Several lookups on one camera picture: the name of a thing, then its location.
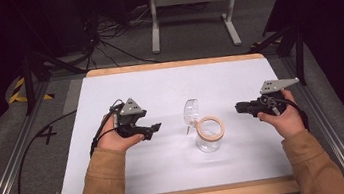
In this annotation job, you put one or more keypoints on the yellow black hazard tape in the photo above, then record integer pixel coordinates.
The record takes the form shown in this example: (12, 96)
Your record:
(16, 92)

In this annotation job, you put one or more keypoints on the person's left hand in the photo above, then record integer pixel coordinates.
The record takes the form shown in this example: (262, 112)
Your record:
(115, 139)

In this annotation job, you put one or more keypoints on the white table mat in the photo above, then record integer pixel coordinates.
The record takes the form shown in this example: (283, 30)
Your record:
(172, 90)

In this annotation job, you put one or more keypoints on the black tripod stand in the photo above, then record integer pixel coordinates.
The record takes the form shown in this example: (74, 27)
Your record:
(290, 39)
(35, 68)

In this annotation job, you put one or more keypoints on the clear glass jar lid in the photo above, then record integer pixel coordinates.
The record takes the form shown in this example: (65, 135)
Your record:
(191, 113)

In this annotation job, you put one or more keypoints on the black tape floor mark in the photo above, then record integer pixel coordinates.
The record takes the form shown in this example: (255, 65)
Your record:
(47, 133)

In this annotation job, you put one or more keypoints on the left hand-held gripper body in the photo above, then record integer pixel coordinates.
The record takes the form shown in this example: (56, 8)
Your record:
(128, 116)

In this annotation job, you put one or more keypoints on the clear glass jar wooden rim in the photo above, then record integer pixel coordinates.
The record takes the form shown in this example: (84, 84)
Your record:
(211, 139)

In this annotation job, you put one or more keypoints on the person's right hand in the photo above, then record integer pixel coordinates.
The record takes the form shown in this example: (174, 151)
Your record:
(286, 122)

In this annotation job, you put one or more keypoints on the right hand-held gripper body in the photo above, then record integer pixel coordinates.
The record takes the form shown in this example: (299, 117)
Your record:
(270, 102)

